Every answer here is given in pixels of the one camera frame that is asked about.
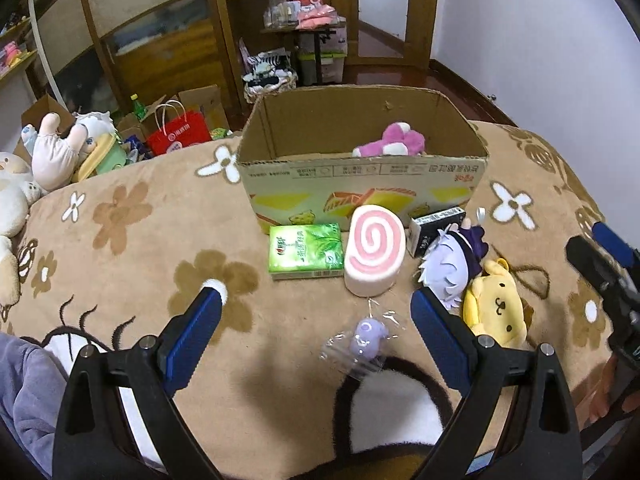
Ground pink cloth pile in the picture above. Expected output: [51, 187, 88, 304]
[297, 2, 347, 31]

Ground open brown cardboard box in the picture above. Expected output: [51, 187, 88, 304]
[177, 85, 232, 133]

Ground black tissue pack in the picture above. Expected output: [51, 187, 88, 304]
[409, 206, 467, 258]

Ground green and yellow toy pot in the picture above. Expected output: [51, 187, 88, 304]
[72, 132, 129, 183]

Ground pink and white plush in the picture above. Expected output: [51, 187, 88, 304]
[351, 121, 427, 158]

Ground wooden corner shelf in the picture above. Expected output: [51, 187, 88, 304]
[200, 0, 321, 111]

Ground white long-eared plush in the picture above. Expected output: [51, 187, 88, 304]
[31, 112, 91, 192]

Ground green tissue pack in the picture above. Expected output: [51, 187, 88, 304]
[268, 223, 345, 281]

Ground white blue-eyed plush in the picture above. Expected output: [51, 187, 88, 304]
[75, 110, 119, 157]

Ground large cream plush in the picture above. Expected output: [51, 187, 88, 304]
[0, 152, 37, 311]

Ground small dark side table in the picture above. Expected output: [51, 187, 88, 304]
[260, 21, 348, 86]

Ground wooden door frame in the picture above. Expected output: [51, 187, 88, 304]
[320, 0, 442, 68]

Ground pink swirl roll plush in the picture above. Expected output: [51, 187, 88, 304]
[343, 204, 407, 298]

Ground person's lavender fleece clothing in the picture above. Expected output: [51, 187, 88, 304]
[0, 332, 71, 478]

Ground wicker basket of socks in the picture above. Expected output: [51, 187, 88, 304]
[241, 51, 300, 104]

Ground red paper bag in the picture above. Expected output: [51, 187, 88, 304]
[146, 101, 213, 157]

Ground person's right hand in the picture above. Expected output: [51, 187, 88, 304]
[587, 355, 623, 426]

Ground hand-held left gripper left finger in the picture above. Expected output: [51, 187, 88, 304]
[52, 280, 228, 480]

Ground printed cardboard box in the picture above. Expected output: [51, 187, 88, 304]
[235, 85, 490, 235]

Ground lavender-haired doll plush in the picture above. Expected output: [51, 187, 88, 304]
[413, 219, 488, 311]

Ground clear plastic storage box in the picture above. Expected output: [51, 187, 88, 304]
[297, 27, 349, 84]

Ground yellow dog plush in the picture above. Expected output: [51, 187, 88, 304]
[461, 257, 527, 348]

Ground wall shelf with figures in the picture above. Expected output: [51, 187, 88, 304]
[0, 12, 41, 83]

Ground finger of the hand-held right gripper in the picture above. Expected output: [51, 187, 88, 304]
[566, 236, 628, 308]
[591, 221, 640, 281]

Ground wooden wardrobe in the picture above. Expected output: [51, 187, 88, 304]
[27, 0, 236, 126]

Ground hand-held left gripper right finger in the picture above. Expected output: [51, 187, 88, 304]
[410, 287, 583, 480]

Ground purple toy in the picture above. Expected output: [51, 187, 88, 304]
[320, 300, 407, 376]

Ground tan floral blanket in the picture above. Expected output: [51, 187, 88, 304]
[0, 120, 640, 480]

